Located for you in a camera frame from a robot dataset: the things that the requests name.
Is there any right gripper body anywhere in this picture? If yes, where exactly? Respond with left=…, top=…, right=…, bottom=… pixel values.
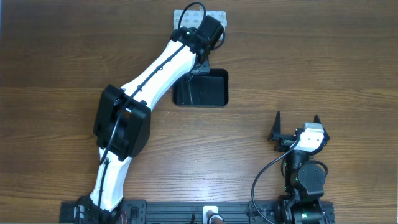
left=272, top=133, right=298, bottom=153

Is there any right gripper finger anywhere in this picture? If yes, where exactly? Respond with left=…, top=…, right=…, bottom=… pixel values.
left=268, top=110, right=283, bottom=142
left=313, top=114, right=331, bottom=145

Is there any black tray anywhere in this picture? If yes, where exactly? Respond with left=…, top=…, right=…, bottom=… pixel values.
left=172, top=67, right=229, bottom=108

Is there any white test tube rack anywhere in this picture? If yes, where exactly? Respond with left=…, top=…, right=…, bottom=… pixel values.
left=172, top=9, right=228, bottom=32

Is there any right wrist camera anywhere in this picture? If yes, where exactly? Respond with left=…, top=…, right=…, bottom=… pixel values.
left=289, top=122, right=325, bottom=152

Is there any black cable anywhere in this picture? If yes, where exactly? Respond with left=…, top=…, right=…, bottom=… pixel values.
left=98, top=2, right=208, bottom=165
left=251, top=138, right=301, bottom=224

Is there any mounting rail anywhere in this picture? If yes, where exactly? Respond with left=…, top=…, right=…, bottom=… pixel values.
left=58, top=199, right=336, bottom=224

